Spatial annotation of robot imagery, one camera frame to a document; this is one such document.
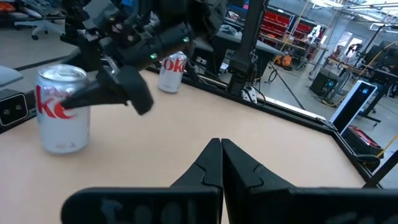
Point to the black and red crate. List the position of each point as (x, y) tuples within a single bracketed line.
[(360, 140)]

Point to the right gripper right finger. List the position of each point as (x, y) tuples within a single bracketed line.
[(280, 205)]

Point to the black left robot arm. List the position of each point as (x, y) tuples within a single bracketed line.
[(168, 43)]

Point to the white tower with dark panel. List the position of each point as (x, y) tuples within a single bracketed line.
[(351, 105)]

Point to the red storage rack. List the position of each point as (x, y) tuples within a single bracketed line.
[(276, 23)]

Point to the white office chair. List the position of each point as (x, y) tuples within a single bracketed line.
[(40, 26)]

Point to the black table-level camera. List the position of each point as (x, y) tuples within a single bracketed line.
[(12, 107)]

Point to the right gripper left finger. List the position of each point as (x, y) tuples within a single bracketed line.
[(186, 205)]

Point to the silver Diet Coke can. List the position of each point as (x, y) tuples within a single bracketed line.
[(62, 130), (171, 81)]

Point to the black computer tower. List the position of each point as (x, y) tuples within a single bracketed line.
[(325, 84)]

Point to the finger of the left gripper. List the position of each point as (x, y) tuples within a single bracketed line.
[(124, 90)]

